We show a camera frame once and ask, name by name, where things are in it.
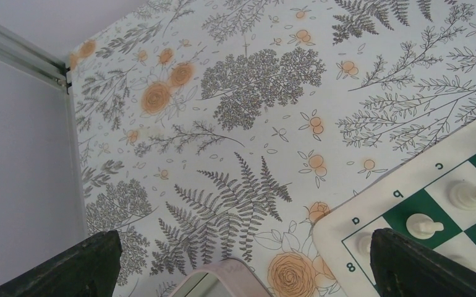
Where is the green white chess board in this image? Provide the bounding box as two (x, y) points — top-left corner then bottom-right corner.
(312, 120), (476, 296)

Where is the white chess piece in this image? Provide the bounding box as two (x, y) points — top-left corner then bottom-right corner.
(449, 181), (476, 211)
(357, 234), (372, 257)
(406, 213), (444, 240)

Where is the aluminium corner post left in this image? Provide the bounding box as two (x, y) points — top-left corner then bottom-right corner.
(0, 24), (87, 237)

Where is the floral patterned table mat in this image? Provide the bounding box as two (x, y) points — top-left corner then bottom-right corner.
(69, 1), (476, 296)

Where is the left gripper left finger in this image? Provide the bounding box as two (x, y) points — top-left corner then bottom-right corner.
(0, 230), (122, 296)

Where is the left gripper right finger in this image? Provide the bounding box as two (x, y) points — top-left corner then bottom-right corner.
(370, 228), (476, 296)

